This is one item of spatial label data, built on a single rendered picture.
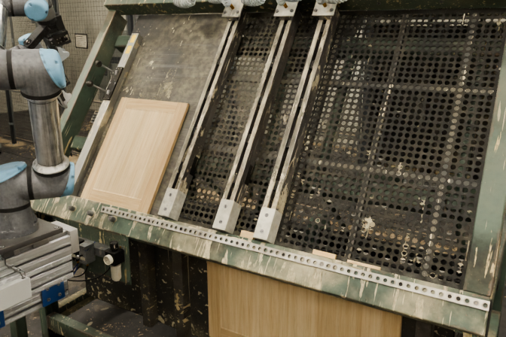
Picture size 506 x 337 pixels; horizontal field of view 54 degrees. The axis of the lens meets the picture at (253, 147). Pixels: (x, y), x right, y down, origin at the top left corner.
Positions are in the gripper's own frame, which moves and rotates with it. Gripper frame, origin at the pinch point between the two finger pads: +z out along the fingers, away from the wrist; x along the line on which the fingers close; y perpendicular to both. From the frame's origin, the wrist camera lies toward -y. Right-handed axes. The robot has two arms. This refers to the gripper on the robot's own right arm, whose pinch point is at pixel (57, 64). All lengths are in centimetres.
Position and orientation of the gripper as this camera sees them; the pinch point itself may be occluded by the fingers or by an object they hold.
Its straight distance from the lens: 217.3
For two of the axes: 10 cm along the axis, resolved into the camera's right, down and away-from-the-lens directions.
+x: -6.6, -4.9, 5.7
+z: 0.5, 7.3, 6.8
